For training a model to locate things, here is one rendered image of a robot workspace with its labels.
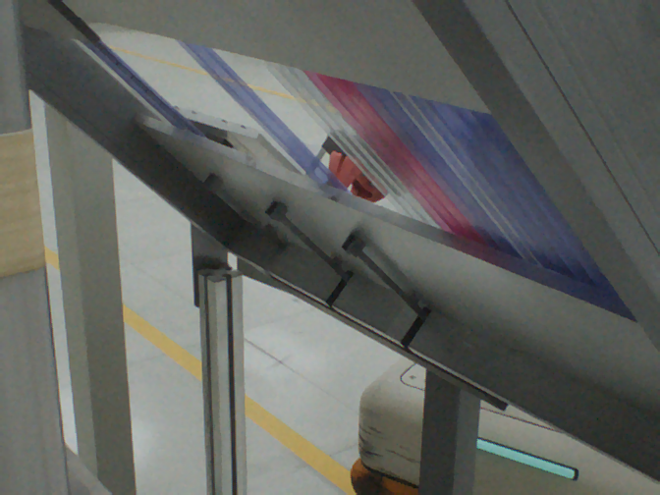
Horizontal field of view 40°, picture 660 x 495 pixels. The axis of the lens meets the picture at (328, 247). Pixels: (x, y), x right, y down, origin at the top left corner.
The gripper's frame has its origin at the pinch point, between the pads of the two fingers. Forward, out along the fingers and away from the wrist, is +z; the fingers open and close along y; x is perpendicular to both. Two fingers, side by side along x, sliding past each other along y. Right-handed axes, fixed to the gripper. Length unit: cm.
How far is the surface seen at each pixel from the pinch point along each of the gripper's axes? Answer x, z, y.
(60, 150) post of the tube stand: -15.3, 10.2, -31.3
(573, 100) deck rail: -47, 7, 60
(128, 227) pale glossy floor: 100, 5, -201
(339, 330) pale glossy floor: 106, -2, -94
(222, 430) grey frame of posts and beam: 14.3, 26.8, -9.6
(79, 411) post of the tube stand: 11, 37, -33
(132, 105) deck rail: -23.1, 3.8, -7.8
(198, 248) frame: -2.0, 10.5, -13.8
